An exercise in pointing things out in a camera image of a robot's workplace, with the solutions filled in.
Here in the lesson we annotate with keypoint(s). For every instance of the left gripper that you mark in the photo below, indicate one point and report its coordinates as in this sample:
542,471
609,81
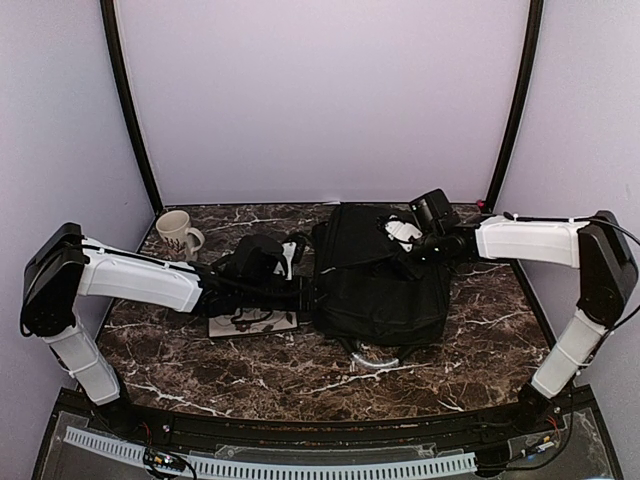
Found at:
303,299

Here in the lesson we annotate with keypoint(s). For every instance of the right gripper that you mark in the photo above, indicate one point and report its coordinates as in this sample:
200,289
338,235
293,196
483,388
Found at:
409,268

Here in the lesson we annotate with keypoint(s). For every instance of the black student backpack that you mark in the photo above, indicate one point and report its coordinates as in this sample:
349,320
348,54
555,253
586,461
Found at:
364,300

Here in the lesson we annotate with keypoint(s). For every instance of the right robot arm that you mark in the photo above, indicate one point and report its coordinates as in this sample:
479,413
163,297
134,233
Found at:
592,250

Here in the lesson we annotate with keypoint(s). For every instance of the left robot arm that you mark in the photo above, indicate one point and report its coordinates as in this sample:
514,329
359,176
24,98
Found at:
71,264

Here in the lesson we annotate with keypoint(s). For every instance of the square floral ceramic plate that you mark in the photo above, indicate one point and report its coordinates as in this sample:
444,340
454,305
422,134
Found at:
251,322

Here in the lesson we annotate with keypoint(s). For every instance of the cream mug with plant print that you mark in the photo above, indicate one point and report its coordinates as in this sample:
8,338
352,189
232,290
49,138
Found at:
180,237

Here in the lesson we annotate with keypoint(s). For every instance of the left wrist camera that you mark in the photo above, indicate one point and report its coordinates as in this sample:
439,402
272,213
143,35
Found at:
256,257

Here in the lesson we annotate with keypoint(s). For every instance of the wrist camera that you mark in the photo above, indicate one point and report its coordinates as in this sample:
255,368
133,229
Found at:
256,257
434,213

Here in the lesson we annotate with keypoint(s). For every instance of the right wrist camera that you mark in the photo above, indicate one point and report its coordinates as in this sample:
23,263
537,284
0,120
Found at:
434,213

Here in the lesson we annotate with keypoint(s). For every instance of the black front table rail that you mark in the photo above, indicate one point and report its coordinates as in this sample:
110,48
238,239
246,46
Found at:
488,428

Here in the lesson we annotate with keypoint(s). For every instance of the white slotted cable duct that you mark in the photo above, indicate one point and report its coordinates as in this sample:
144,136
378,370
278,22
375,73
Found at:
235,462

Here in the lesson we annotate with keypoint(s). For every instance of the right black frame post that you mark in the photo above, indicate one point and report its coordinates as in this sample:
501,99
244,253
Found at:
521,88

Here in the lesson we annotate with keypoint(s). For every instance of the black frame post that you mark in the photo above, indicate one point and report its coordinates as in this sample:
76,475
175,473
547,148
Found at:
521,88
128,109

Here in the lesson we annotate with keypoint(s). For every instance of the left black frame post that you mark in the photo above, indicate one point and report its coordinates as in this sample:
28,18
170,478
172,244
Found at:
128,109

